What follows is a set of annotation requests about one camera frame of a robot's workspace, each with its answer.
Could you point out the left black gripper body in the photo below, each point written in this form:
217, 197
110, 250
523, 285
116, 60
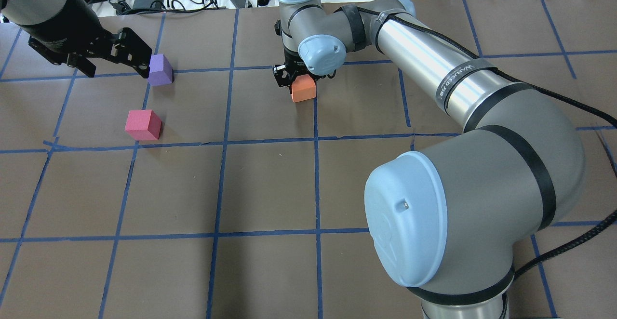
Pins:
65, 30

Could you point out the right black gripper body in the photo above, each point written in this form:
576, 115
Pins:
283, 74

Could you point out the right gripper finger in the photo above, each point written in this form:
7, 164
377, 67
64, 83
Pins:
283, 75

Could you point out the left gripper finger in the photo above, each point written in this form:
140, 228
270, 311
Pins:
130, 49
82, 64

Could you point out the pink foam cube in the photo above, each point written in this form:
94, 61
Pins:
143, 125

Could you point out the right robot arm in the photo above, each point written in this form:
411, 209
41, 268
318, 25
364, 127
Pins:
444, 219

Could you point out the purple foam cube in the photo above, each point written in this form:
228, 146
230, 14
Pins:
160, 71

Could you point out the orange foam cube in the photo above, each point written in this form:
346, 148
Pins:
303, 88

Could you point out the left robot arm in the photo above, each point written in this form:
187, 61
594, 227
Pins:
30, 12

